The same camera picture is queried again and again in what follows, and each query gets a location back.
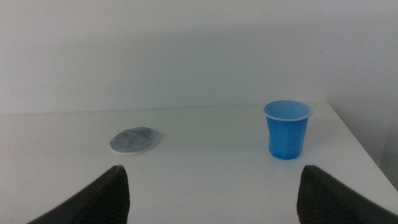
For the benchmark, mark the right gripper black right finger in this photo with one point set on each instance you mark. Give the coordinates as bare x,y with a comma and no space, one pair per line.
326,202

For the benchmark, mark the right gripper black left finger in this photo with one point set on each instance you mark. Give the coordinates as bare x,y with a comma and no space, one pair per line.
102,202

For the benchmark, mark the blue plastic cup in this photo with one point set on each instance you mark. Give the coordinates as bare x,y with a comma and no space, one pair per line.
286,140

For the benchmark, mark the round grey cup mat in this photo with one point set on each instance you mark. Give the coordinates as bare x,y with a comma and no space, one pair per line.
134,140

